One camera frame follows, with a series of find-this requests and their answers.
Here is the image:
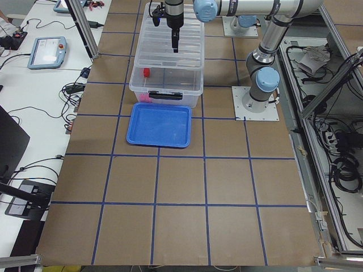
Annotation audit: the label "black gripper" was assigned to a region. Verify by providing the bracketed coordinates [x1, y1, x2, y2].
[166, 13, 184, 53]

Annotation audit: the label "clear plastic storage box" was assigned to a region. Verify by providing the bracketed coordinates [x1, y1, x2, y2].
[129, 1, 204, 108]

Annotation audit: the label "clear plastic box lid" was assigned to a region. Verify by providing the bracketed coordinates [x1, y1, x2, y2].
[134, 2, 204, 70]

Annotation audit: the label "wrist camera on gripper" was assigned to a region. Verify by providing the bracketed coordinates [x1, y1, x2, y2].
[151, 5, 164, 27]

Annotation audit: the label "blue plastic tray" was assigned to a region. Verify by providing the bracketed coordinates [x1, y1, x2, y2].
[126, 103, 192, 148]

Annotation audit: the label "aluminium frame post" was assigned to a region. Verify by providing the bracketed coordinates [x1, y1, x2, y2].
[65, 0, 99, 60]

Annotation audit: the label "black power adapter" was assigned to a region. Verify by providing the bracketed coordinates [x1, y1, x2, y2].
[87, 20, 104, 28]

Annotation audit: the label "coiled black cables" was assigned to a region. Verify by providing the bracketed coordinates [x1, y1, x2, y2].
[328, 154, 363, 193]

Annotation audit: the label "black box latch handle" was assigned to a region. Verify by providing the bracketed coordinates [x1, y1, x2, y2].
[148, 91, 183, 101]

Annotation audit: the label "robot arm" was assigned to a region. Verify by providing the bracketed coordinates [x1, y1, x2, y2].
[192, 1, 323, 113]

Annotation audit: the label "red block far corner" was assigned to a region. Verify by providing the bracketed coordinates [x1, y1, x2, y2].
[139, 93, 151, 103]

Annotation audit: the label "teach pendant near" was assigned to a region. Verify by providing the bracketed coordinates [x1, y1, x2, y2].
[27, 36, 67, 70]

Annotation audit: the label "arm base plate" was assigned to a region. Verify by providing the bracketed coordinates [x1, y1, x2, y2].
[232, 86, 280, 122]
[222, 15, 258, 39]

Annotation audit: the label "teach pendant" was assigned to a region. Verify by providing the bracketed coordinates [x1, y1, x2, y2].
[27, 36, 67, 70]
[53, 0, 88, 14]

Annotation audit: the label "red block near latch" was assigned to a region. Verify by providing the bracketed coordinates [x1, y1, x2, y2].
[143, 68, 150, 78]

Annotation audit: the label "teach pendant far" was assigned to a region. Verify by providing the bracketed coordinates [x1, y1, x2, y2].
[53, 0, 88, 14]

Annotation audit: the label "black monitor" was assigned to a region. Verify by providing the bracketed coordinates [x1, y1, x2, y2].
[0, 107, 30, 184]

